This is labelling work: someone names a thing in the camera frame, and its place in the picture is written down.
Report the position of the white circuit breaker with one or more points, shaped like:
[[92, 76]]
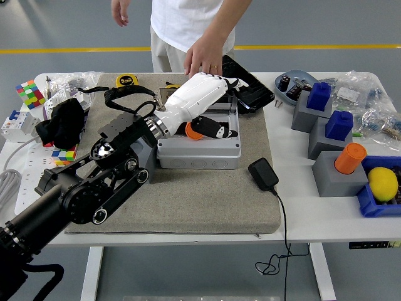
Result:
[[20, 123]]

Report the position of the grey-brown mat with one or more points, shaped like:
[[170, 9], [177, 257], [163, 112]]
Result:
[[203, 203]]

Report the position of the blue-grey oval tray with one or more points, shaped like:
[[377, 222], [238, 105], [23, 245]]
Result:
[[305, 75]]

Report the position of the grey block holder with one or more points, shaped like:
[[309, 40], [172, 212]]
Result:
[[302, 117], [150, 163], [338, 182], [319, 141]]

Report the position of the blue plastic bin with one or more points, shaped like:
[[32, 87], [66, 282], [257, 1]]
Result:
[[371, 203]]

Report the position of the white table leg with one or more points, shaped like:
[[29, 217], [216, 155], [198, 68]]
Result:
[[91, 272], [322, 272]]

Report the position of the person's torso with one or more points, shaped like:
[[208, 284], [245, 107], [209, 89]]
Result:
[[178, 22]]

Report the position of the blue plastic block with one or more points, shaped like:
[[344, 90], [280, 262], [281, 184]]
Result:
[[339, 125], [319, 97]]

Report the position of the white printed packet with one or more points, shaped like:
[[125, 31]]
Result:
[[56, 98]]

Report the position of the clear bag of parts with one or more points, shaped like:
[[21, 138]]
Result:
[[380, 122], [72, 80], [354, 91]]

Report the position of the large colourful puzzle cube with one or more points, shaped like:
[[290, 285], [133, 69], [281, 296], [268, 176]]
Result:
[[29, 94]]

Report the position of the person's right hand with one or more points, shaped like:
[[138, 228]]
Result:
[[120, 12]]

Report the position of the yellow lemon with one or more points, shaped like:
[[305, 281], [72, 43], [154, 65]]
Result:
[[382, 184]]

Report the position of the person's left hand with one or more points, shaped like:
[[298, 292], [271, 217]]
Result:
[[205, 56]]

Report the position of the black table control panel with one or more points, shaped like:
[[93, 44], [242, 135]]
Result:
[[369, 245]]

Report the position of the black power adapter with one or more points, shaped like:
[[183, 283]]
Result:
[[263, 174]]

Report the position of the grey junction box clear lid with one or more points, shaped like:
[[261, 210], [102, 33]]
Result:
[[200, 156]]

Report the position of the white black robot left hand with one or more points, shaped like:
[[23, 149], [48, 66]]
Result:
[[191, 94]]

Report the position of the black capacitor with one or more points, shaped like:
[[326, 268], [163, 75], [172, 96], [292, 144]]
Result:
[[284, 83]]

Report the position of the orange cylinder battery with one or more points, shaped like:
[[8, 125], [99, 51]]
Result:
[[191, 133], [349, 158]]

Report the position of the dark brown capacitor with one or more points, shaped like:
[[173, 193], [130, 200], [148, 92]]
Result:
[[294, 92]]

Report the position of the silver metal clip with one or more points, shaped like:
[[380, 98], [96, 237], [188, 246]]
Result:
[[299, 82]]

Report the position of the black cloth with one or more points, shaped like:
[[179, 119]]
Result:
[[62, 122]]

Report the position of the small colourful puzzle cube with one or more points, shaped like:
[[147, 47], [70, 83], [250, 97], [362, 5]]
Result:
[[64, 155]]

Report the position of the white power strip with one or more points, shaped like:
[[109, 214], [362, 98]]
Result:
[[34, 175]]

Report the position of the person's left forearm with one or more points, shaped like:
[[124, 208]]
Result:
[[228, 19]]

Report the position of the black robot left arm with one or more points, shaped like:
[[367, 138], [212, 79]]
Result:
[[78, 194]]

